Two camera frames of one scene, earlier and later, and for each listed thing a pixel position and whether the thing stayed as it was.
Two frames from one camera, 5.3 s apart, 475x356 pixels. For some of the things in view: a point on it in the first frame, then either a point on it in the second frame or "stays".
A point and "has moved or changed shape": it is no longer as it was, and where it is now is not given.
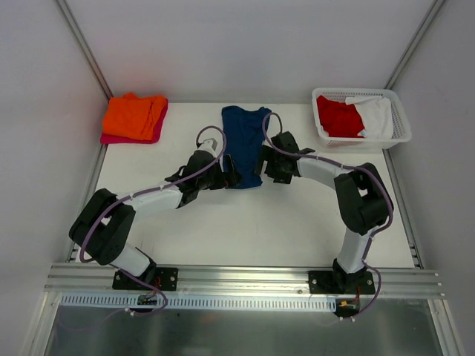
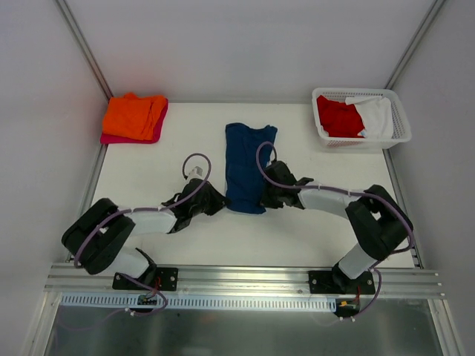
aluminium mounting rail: [78, 279] stays
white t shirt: [376, 114] stays
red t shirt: [339, 119] stays
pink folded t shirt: [107, 139] stays
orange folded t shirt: [133, 116] stays
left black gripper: [221, 179] → [209, 200]
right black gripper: [267, 162] → [272, 190]
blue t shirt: [243, 139] has moved or changed shape
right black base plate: [332, 282] stays
